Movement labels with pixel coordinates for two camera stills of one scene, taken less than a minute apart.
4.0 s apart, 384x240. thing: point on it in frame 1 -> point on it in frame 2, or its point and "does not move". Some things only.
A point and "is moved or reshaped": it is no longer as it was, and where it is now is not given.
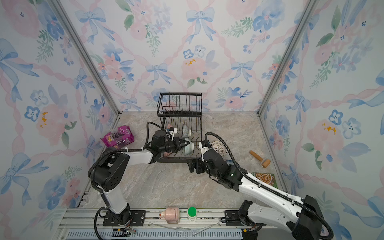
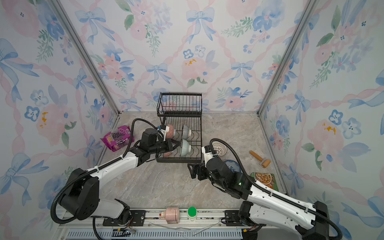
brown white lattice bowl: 219,148 does not move
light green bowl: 189,148 is moved or reshaped
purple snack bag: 119,138 does not move
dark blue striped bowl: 186,132 does not move
